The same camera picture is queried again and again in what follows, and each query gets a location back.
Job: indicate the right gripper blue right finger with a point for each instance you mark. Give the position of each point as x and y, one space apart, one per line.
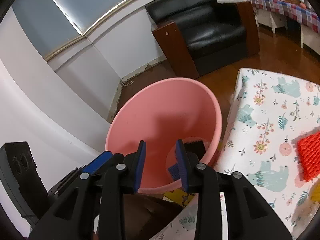
182 163

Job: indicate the yellow printed box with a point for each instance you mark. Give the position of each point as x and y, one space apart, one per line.
179 197

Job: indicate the orange fruit on table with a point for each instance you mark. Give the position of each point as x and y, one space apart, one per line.
303 5

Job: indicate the black foam net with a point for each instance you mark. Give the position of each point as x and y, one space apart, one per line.
197 147

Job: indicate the pink plastic bucket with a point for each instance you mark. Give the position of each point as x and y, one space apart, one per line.
160 114

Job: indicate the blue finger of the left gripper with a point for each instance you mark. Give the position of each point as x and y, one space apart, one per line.
98 162

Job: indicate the red foam net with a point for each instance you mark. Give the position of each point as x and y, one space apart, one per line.
308 150

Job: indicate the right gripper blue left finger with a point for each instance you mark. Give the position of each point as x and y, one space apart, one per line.
139 165

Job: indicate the floral bear tablecloth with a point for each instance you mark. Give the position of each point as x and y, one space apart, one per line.
270 112

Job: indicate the black leather armchair left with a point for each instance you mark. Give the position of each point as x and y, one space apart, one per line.
200 36

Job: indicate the blue foam net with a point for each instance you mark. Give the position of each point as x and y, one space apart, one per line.
174 172

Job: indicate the checkered tablecloth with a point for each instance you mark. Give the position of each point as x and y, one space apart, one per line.
293 11

